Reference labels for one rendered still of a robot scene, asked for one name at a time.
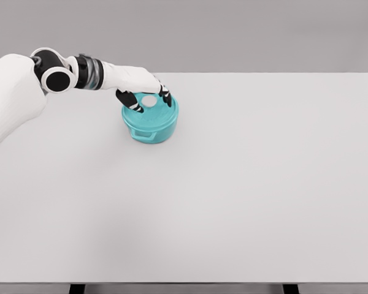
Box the teal pot with handles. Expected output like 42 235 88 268
122 113 180 145

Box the teal pot lid white knob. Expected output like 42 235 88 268
121 91 180 131

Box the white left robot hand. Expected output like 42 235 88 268
115 65 173 115

